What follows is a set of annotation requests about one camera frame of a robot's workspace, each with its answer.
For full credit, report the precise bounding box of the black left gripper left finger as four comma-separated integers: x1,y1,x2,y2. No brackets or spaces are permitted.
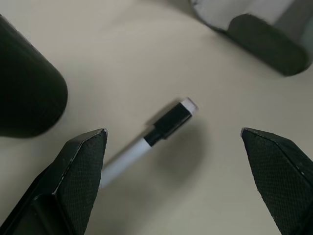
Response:
0,128,109,235

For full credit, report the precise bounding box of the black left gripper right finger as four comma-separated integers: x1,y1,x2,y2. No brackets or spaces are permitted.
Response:
241,127,313,235

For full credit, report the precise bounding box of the black cup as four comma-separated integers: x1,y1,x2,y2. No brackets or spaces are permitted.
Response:
0,14,68,138

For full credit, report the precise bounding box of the white marker with black cap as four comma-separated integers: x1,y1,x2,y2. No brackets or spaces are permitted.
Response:
100,97,199,189

